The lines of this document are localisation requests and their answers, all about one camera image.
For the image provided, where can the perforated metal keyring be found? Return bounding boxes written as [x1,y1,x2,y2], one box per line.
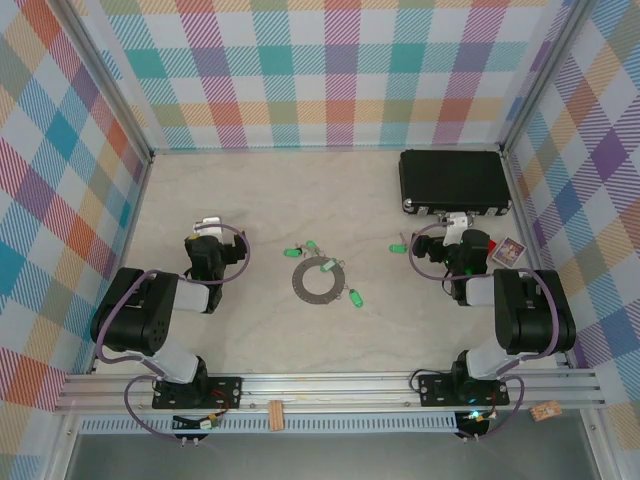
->
[291,255,350,305]

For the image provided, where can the green key tags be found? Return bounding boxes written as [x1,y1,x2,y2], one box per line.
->
[340,284,365,309]

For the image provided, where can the small printed card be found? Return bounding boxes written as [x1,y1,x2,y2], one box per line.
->
[491,236,526,266]

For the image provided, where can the black carrying case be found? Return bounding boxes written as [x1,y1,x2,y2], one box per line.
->
[398,148,512,221]

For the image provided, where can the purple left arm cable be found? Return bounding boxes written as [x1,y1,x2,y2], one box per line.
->
[94,222,251,442]

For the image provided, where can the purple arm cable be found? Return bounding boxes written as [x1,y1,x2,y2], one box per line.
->
[408,222,576,441]
[94,222,251,442]

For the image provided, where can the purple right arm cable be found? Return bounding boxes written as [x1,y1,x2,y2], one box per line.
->
[408,222,576,441]

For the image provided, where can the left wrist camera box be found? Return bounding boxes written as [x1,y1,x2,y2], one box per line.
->
[192,215,225,241]

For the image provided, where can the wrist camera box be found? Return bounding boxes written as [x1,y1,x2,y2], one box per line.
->
[192,215,225,241]
[439,212,476,246]

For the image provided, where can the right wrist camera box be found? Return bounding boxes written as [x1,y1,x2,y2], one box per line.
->
[439,212,476,246]

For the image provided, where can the aluminium side rail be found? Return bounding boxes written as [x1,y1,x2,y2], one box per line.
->
[88,152,155,375]
[499,149,576,369]

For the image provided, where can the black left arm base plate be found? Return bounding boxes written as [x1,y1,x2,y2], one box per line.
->
[151,375,244,411]

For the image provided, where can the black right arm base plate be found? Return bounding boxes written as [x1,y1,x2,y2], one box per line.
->
[417,372,511,407]

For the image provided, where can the power connector with wires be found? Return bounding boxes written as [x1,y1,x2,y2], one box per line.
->
[467,405,501,424]
[172,388,236,432]

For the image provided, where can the aluminium mounting rail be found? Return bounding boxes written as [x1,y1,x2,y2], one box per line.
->
[54,367,604,414]

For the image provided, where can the aluminium corner post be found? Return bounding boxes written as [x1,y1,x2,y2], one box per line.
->
[497,0,596,156]
[49,0,155,161]

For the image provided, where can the white slotted cable duct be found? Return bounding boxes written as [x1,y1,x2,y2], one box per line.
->
[78,417,459,435]

